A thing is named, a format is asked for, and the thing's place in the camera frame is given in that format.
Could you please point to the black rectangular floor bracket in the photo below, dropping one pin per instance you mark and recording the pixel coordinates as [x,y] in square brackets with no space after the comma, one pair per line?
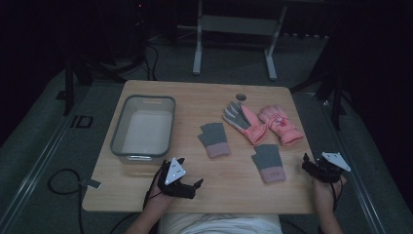
[82,121]

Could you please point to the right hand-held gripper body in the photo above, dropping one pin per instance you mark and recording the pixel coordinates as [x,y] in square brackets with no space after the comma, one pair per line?
[328,169]

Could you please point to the grey table edge clip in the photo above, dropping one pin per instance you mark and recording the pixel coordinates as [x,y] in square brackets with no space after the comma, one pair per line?
[92,184]

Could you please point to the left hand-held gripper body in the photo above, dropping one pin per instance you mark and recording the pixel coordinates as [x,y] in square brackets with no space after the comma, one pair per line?
[173,190]

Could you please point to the grey fingerless glove pink cuff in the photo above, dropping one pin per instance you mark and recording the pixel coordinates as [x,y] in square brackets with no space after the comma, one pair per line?
[269,162]
[214,139]

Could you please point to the person's right hand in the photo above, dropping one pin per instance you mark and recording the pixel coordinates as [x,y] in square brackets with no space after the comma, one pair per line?
[324,195]

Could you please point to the person's white shirt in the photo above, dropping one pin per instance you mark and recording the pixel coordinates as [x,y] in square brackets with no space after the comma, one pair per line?
[220,224]

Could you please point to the clear plastic bin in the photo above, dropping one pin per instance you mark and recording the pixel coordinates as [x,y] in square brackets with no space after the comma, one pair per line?
[146,130]

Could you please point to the metal floor rail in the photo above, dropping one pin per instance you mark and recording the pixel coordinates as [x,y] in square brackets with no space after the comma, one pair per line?
[357,182]
[35,167]

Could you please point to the pink padded glove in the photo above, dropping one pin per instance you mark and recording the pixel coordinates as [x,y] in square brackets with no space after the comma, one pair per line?
[281,125]

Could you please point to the pink glove with grey palm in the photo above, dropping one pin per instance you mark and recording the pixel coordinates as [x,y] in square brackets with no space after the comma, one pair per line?
[246,125]

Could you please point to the round grey table grommet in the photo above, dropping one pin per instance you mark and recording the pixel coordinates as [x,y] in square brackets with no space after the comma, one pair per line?
[241,97]

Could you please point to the white metal stand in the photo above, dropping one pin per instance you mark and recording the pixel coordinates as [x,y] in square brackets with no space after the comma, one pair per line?
[237,25]

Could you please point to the person's left hand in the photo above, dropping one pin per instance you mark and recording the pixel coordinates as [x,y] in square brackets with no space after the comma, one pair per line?
[159,200]

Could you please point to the black tripod stand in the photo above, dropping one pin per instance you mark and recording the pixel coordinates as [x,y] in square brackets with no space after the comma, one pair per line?
[334,84]
[81,70]

